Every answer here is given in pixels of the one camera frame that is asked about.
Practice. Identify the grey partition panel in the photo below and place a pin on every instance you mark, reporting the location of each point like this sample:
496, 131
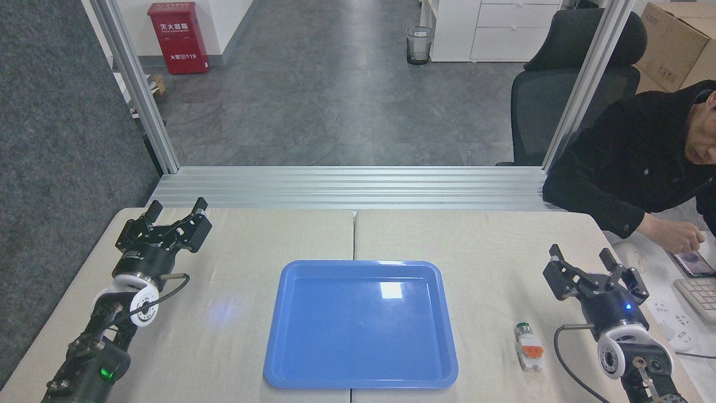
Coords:
61, 168

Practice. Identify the small wooden crate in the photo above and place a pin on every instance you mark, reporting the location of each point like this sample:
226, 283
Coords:
158, 85

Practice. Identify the white drawer cabinet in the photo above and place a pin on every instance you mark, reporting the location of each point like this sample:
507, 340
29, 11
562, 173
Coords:
503, 31

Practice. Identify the red fire extinguisher box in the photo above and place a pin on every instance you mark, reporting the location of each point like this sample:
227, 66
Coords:
179, 39

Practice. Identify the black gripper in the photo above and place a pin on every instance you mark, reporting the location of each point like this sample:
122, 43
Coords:
612, 310
142, 262

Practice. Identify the white orange switch part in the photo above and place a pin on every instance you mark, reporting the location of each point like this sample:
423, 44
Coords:
528, 350

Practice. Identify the black office chair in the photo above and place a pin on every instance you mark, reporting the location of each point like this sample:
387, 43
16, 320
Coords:
545, 95

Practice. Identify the brown cardboard box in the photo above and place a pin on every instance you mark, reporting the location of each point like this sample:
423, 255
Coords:
671, 45

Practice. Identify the person's hand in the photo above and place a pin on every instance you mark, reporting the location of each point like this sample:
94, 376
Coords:
679, 238

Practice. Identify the white power strip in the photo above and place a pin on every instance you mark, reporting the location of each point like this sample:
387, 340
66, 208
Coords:
677, 327

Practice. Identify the blue plastic tray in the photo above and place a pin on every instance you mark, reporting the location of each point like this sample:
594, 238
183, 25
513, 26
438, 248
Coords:
361, 327

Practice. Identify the person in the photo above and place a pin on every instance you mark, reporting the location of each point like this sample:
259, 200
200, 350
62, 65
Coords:
626, 162

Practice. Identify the silver aluminium rail base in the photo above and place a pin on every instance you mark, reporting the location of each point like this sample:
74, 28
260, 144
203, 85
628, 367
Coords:
358, 187

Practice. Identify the grey mesh trash bin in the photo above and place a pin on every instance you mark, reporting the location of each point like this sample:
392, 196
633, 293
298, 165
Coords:
419, 45

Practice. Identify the silver aluminium post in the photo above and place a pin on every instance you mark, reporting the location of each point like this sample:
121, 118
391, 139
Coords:
140, 89
587, 84

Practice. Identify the smartphone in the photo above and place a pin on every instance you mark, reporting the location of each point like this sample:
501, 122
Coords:
695, 263

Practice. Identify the white keyboard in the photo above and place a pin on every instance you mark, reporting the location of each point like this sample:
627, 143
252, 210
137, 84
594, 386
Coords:
699, 296

